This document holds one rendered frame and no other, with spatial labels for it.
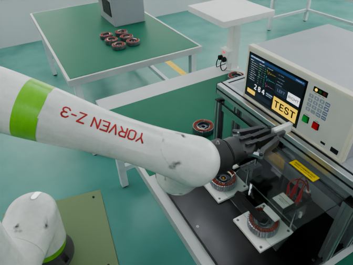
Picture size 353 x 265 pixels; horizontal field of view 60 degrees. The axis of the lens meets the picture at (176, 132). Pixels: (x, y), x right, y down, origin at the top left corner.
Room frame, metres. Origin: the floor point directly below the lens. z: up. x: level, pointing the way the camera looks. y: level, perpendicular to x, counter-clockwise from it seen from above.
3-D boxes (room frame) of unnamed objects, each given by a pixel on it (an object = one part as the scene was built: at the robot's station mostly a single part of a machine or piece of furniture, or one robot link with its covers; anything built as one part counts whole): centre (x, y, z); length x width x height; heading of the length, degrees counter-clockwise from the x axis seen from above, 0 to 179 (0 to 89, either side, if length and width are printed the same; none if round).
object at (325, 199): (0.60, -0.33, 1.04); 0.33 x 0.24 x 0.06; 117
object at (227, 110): (0.80, -0.33, 1.03); 0.62 x 0.01 x 0.03; 27
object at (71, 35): (2.96, 0.67, 0.37); 1.85 x 1.10 x 0.75; 27
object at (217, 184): (0.86, -0.18, 0.80); 0.11 x 0.11 x 0.04
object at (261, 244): (0.65, -0.30, 0.78); 0.15 x 0.15 x 0.01; 27
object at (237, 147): (0.62, -0.17, 1.18); 0.09 x 0.08 x 0.07; 117
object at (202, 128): (1.26, -0.14, 0.77); 0.11 x 0.11 x 0.04
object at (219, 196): (0.86, -0.18, 0.78); 0.15 x 0.15 x 0.01; 27
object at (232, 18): (1.83, -0.34, 0.98); 0.37 x 0.35 x 0.46; 27
